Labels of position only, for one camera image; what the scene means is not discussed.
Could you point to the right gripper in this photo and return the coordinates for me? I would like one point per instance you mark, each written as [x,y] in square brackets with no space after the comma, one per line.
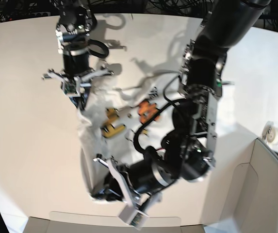
[77,70]

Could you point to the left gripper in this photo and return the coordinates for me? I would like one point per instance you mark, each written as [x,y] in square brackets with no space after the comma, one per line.
[138,185]

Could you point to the white printed t-shirt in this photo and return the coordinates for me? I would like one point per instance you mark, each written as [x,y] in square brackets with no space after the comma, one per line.
[112,116]

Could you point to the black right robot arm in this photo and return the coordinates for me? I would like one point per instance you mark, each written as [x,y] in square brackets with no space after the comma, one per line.
[75,45]

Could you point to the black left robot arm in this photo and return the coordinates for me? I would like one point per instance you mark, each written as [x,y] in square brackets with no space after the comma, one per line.
[189,147]

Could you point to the beige cardboard box bottom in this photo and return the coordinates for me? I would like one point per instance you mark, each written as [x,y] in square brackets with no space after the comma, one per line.
[60,222]

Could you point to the beige cardboard box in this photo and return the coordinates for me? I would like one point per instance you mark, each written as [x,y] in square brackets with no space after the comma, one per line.
[243,196]
[60,222]

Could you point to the beige cardboard box right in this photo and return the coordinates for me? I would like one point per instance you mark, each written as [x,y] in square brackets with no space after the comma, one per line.
[243,196]

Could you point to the white tape roll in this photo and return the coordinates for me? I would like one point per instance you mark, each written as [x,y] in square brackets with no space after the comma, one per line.
[270,134]

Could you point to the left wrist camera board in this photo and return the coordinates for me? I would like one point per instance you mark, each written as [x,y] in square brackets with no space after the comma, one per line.
[132,216]

